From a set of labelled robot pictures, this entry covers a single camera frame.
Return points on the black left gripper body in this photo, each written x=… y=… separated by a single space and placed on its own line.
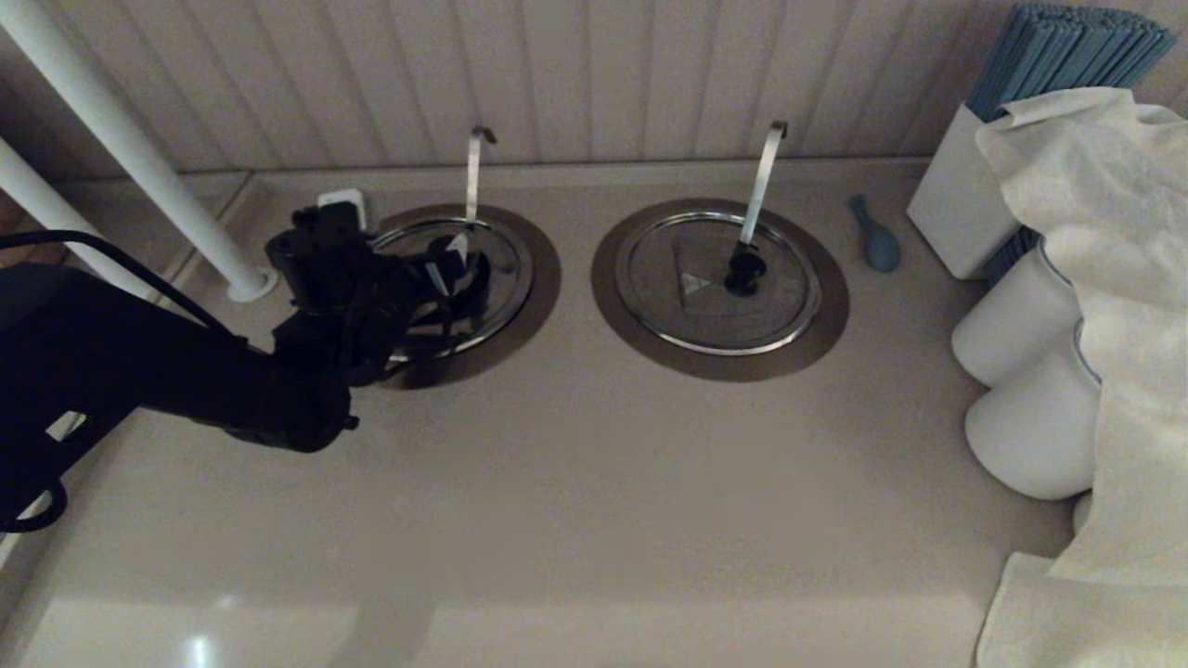
x=394 y=315

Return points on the left gripper white-taped finger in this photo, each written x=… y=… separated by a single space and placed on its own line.
x=438 y=278
x=457 y=247

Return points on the steel lid with black knob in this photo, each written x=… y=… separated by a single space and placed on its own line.
x=767 y=314
x=510 y=269

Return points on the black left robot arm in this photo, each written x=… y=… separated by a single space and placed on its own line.
x=139 y=362

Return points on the small blue plastic spoon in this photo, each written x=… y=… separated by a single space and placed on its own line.
x=880 y=246

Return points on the long white metal pole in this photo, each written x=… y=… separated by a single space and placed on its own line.
x=130 y=139

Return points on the short white metal pole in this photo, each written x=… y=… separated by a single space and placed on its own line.
x=46 y=204

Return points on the brown wooden board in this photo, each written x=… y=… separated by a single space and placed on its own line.
x=14 y=232

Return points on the white square holder box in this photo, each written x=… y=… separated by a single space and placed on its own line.
x=954 y=200

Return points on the blue ribbed item behind cups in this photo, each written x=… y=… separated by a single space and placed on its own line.
x=1012 y=250

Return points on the white paper cup stack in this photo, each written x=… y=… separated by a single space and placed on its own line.
x=1012 y=325
x=1030 y=436

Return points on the bundle of blue sticks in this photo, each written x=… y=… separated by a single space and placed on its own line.
x=1053 y=51

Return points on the white cotton cloth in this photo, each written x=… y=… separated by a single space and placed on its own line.
x=1132 y=278

